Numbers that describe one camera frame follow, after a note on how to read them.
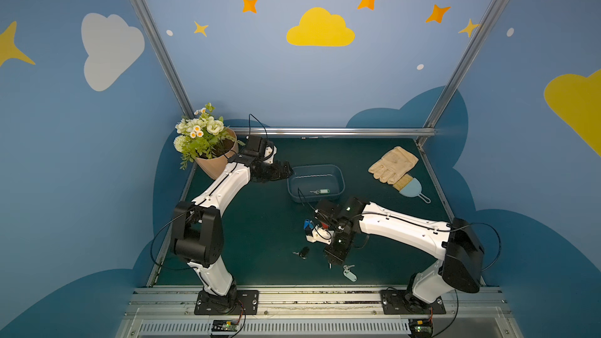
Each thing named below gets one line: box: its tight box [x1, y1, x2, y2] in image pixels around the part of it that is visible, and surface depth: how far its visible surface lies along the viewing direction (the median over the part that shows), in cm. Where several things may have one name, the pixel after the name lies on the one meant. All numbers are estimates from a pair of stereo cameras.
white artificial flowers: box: [173, 102, 245, 169], surface depth 85 cm
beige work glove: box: [367, 146, 419, 185], surface depth 113 cm
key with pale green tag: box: [342, 264, 358, 282], surface depth 82 cm
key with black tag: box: [292, 246, 310, 260], surface depth 86 cm
